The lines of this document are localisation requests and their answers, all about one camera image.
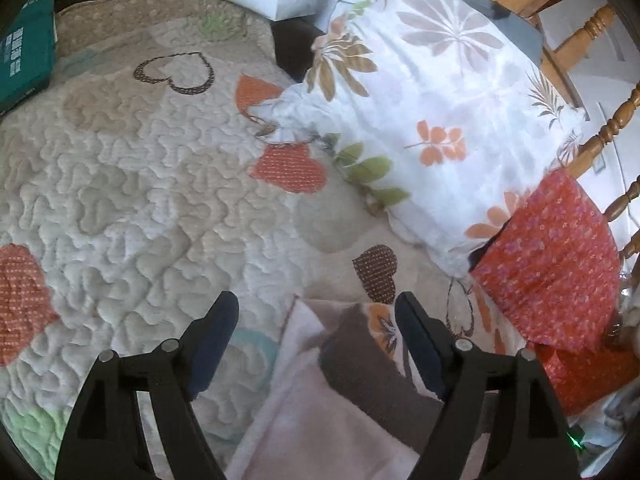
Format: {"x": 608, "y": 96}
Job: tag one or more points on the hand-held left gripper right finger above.
{"x": 422, "y": 350}

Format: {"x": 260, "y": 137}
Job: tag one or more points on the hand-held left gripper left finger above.
{"x": 210, "y": 355}

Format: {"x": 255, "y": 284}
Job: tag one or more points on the white floral print sweater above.
{"x": 310, "y": 420}

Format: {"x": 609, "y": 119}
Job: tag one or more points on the orange floral cloth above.
{"x": 550, "y": 260}

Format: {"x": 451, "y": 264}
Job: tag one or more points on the quilted heart pattern bedspread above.
{"x": 125, "y": 185}

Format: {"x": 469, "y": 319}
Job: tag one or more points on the white floral pillow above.
{"x": 425, "y": 85}

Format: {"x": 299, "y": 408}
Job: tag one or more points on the teal package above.
{"x": 25, "y": 50}

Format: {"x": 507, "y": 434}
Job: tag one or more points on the wooden bed headboard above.
{"x": 595, "y": 25}

